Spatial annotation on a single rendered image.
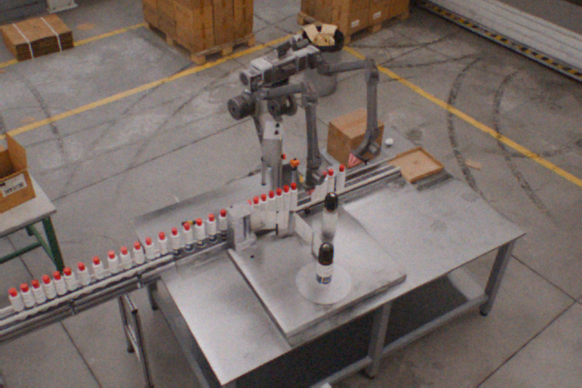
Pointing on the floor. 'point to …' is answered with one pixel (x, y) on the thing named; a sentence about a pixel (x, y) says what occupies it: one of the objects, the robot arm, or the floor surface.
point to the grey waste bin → (326, 86)
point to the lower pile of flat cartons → (37, 37)
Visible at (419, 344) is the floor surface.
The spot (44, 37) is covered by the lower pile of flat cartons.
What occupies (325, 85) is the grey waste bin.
